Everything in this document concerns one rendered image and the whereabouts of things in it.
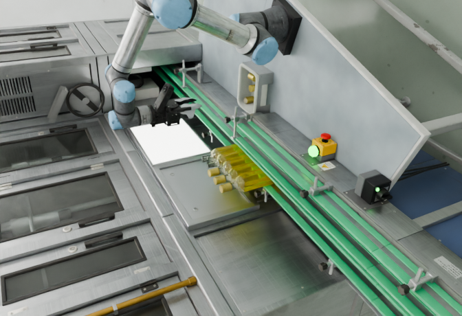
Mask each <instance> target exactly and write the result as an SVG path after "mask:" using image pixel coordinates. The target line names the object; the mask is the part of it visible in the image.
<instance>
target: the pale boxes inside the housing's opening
mask: <svg viewBox="0 0 462 316"><path fill-rule="evenodd" d="M148 71H152V69H151V67H143V68H137V69H132V70H131V73H130V74H136V73H142V72H148ZM143 80H144V84H143V85H142V86H141V87H140V88H137V89H135V101H136V100H145V99H149V98H157V97H158V95H159V94H160V92H159V87H158V86H157V85H156V84H155V83H154V82H153V80H152V79H151V78H143ZM129 82H131V83H133V84H134V86H135V87H136V86H138V85H140V84H141V80H140V79H137V80H129Z"/></svg>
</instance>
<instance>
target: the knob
mask: <svg viewBox="0 0 462 316"><path fill-rule="evenodd" d="M376 198H377V199H378V200H380V201H382V202H383V201H387V200H389V199H392V198H393V196H391V195H390V192H389V191H388V190H387V189H386V188H382V189H381V190H379V191H378V193H377V194H376Z"/></svg>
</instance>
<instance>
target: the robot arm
mask: <svg viewBox="0 0 462 316"><path fill-rule="evenodd" d="M135 4H136V7H135V9H134V11H133V14H132V16H131V19H130V21H129V24H128V26H127V28H126V31H125V33H124V36H123V37H122V40H121V43H120V45H119V48H118V50H117V52H116V54H115V57H114V59H113V62H112V63H111V64H109V65H108V66H107V67H106V68H105V71H104V73H105V78H106V80H107V82H108V84H109V87H110V90H111V93H112V95H113V99H114V106H115V108H114V110H112V111H110V112H109V123H110V126H111V128H112V129H113V130H119V129H124V128H131V127H135V126H142V125H146V124H150V125H151V126H152V128H153V127H155V125H156V124H163V123H164V124H165V125H167V126H175V125H179V124H180V120H181V118H180V114H179V113H181V114H186V115H187V116H188V118H190V119H191V118H193V117H194V114H195V110H196V109H198V108H200V107H202V105H201V104H198V103H196V104H188V103H189V102H194V101H197V100H196V99H194V98H173V99H170V100H169V98H170V97H171V95H172V93H173V91H174V87H173V86H172V85H171V84H168V83H165V85H164V86H163V88H162V90H161V92H160V94H159V95H158V97H157V99H156V101H155V104H154V105H153V106H152V105H148V106H147V105H144V106H137V107H135V86H134V84H133V83H131V82H129V81H128V77H129V74H130V73H131V70H132V68H133V65H134V63H135V61H136V58H137V57H138V54H139V52H140V50H141V48H142V45H143V43H144V41H145V38H146V36H147V34H148V32H149V30H150V28H151V25H152V23H153V21H154V18H156V19H157V21H158V22H159V23H160V24H161V25H163V26H164V27H166V28H168V29H172V30H176V29H178V28H180V29H183V30H184V29H186V28H187V27H190V28H192V29H194V30H197V31H198V32H201V33H203V34H206V35H208V36H211V37H213V38H215V39H218V40H220V41H223V42H224V43H227V44H229V45H232V46H234V47H236V50H237V51H238V53H240V54H243V55H244V56H247V57H249V58H251V59H252V62H253V63H255V64H257V65H265V64H267V63H269V62H270V61H272V60H273V59H274V57H275V56H276V55H277V52H278V43H281V42H283V41H284V40H285V39H286V37H287V33H288V29H289V21H288V17H287V13H286V11H285V9H284V8H283V7H282V6H280V5H275V6H272V7H271V8H268V9H266V10H264V11H261V12H245V13H237V14H232V15H230V17H229V18H228V17H226V16H224V15H222V14H219V13H218V12H215V11H214V10H211V9H210V8H207V7H206V6H203V5H201V4H199V3H198V1H197V0H135ZM166 122H167V123H166ZM171 124H173V125H171Z"/></svg>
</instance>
